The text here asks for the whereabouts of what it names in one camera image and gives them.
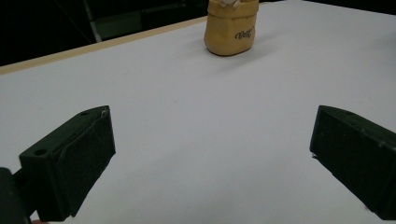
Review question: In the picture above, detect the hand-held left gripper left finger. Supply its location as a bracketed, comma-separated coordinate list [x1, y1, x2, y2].
[18, 105, 117, 223]

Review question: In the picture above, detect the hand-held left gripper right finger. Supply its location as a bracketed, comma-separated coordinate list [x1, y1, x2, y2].
[309, 105, 396, 221]

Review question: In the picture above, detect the yellow bag-shaped holder with bear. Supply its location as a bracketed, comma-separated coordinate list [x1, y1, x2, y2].
[204, 0, 260, 57]

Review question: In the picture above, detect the metal stand pole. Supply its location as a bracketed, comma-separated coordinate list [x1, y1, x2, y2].
[81, 0, 103, 44]

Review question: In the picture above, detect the dark box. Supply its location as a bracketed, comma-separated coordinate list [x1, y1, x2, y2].
[92, 10, 145, 41]

